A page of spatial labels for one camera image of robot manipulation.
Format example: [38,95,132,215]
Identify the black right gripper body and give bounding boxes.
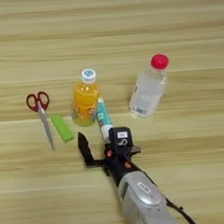
[101,140,146,188]

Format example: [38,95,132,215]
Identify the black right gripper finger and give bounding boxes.
[131,144,143,155]
[77,129,107,168]

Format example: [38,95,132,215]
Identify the teal and white glue stick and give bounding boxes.
[94,96,116,145]

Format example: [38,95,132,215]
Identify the orange juice bottle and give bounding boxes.
[67,67,105,129]

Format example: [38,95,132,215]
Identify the clear bottle with red cap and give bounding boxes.
[124,52,174,120]

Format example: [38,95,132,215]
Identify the black box with white label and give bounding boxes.
[108,125,134,150]

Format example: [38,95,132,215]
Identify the green rectangular block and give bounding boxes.
[50,112,76,145]

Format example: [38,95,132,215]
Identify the red handled scissors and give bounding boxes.
[25,90,55,154]

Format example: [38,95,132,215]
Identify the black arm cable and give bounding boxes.
[164,195,199,224]

